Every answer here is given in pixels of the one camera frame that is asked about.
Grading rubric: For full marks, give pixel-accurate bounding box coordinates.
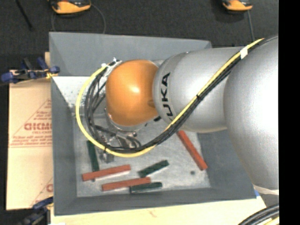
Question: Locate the dark green flat block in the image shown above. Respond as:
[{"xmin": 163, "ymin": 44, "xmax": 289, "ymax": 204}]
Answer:
[
  {"xmin": 137, "ymin": 159, "xmax": 170, "ymax": 179},
  {"xmin": 129, "ymin": 182, "xmax": 163, "ymax": 195},
  {"xmin": 86, "ymin": 139, "xmax": 100, "ymax": 173}
]

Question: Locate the grey metal bin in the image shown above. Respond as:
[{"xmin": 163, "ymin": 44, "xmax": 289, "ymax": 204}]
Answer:
[{"xmin": 48, "ymin": 31, "xmax": 257, "ymax": 216}]

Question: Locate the brown cardboard board, red print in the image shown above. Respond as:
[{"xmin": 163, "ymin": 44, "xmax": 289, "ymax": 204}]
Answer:
[{"xmin": 5, "ymin": 78, "xmax": 55, "ymax": 211}]

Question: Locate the red-brown flat block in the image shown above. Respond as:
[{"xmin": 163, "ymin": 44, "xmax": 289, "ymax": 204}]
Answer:
[
  {"xmin": 176, "ymin": 130, "xmax": 209, "ymax": 172},
  {"xmin": 101, "ymin": 176, "xmax": 152, "ymax": 192},
  {"xmin": 82, "ymin": 164, "xmax": 132, "ymax": 182}
]

